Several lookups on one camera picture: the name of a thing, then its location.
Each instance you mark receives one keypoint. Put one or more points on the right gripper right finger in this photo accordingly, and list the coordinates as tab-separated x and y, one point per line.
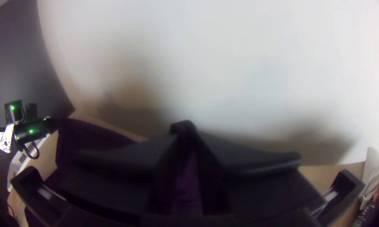
255	186

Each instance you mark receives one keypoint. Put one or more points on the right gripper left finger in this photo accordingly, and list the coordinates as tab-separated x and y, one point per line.
123	176

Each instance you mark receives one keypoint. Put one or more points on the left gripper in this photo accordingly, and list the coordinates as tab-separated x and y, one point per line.
50	125

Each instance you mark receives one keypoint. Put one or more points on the black t-shirt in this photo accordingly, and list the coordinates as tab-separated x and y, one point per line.
82	135

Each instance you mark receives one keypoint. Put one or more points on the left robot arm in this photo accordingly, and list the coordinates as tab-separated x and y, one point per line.
9	132

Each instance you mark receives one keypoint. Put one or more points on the white laundry basket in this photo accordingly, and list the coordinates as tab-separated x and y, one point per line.
22	159

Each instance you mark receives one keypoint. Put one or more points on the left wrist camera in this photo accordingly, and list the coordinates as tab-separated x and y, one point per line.
31	111

